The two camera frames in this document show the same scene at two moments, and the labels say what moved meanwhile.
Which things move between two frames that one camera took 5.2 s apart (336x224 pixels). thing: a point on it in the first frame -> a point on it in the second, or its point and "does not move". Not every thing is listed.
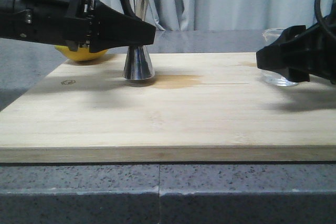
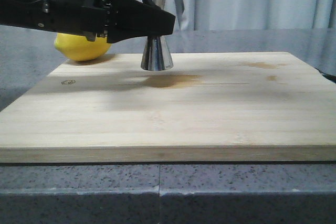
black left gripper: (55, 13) -> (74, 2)
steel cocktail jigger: (138, 65) -> (156, 56)
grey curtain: (213, 1) does not move
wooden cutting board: (200, 107) does not move
